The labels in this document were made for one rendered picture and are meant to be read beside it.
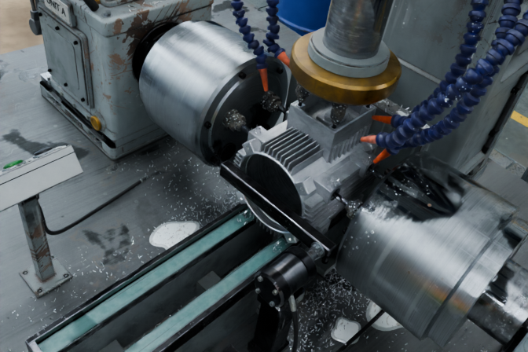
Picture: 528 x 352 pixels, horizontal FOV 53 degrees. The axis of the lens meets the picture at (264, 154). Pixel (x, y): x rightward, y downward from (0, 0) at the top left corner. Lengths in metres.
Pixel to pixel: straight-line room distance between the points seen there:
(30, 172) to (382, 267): 0.55
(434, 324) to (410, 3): 0.55
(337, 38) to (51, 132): 0.81
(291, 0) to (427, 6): 2.03
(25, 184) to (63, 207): 0.33
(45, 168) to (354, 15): 0.52
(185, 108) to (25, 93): 0.65
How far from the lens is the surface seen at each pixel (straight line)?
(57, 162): 0.89
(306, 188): 0.84
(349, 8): 0.79
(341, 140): 0.90
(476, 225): 0.78
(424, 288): 0.77
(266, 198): 0.89
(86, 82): 1.23
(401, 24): 1.03
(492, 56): 0.67
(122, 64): 1.14
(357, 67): 0.81
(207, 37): 1.03
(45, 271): 1.06
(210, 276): 1.01
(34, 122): 1.43
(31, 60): 1.66
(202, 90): 0.95
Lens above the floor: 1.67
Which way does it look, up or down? 41 degrees down
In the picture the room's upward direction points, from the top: 9 degrees clockwise
